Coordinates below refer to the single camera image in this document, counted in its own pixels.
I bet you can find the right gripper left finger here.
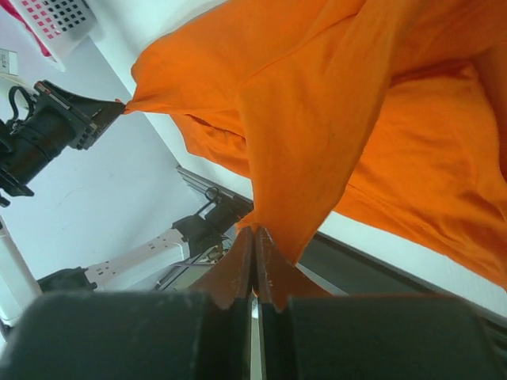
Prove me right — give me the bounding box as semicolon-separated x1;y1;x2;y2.
1;228;254;379

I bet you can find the orange t shirt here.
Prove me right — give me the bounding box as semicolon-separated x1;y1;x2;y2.
127;1;506;287

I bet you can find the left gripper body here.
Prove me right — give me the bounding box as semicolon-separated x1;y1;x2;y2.
1;85;77;197

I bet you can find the white plastic basket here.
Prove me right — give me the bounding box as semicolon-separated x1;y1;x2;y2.
1;0;97;71

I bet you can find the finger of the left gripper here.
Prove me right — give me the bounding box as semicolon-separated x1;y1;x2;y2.
65;101;124;150
35;80;119;119

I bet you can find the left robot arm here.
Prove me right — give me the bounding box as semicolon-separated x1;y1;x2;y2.
1;80;252;337

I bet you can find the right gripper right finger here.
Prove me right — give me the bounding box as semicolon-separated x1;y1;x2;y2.
254;228;506;379

